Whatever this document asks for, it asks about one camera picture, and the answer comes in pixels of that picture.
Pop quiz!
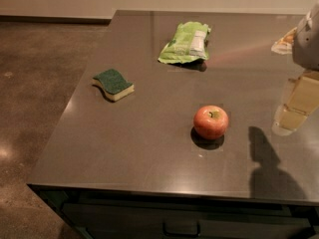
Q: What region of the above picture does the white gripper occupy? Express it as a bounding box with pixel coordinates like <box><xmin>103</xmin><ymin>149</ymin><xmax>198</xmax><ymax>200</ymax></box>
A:
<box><xmin>271</xmin><ymin>1</ymin><xmax>319</xmax><ymax>136</ymax></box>

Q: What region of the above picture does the red apple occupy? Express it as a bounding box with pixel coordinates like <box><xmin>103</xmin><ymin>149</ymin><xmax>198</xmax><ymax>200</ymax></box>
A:
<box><xmin>193</xmin><ymin>106</ymin><xmax>229</xmax><ymax>139</ymax></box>

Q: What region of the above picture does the green rice chip bag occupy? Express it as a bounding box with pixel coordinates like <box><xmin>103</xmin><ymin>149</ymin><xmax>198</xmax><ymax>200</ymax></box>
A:
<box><xmin>158</xmin><ymin>22</ymin><xmax>211</xmax><ymax>64</ymax></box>

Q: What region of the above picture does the green and yellow sponge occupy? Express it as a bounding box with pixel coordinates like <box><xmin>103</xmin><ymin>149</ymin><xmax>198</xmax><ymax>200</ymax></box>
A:
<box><xmin>93</xmin><ymin>69</ymin><xmax>135</xmax><ymax>102</ymax></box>

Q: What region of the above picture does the dark drawer with handle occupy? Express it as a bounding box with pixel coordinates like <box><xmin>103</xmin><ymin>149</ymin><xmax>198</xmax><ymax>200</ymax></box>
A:
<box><xmin>62</xmin><ymin>200</ymin><xmax>318</xmax><ymax>239</ymax></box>

